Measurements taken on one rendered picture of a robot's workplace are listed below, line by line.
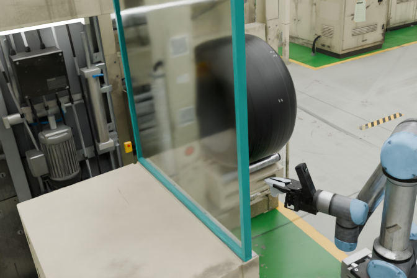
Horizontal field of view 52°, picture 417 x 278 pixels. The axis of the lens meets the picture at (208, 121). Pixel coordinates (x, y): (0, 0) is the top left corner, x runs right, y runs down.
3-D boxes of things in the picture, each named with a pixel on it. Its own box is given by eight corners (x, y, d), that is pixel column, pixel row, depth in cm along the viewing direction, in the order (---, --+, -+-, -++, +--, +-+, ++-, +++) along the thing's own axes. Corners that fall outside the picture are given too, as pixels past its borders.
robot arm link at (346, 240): (363, 237, 150) (366, 212, 146) (352, 257, 142) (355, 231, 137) (341, 230, 154) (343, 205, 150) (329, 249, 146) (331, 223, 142)
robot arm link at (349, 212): (360, 233, 136) (363, 210, 133) (327, 221, 143) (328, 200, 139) (368, 219, 142) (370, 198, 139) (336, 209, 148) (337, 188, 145)
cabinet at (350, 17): (340, 60, 617) (346, -32, 565) (313, 51, 664) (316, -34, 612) (385, 48, 654) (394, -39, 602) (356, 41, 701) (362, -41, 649)
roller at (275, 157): (219, 188, 186) (219, 179, 184) (214, 183, 189) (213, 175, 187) (281, 162, 202) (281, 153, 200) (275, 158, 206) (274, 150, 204)
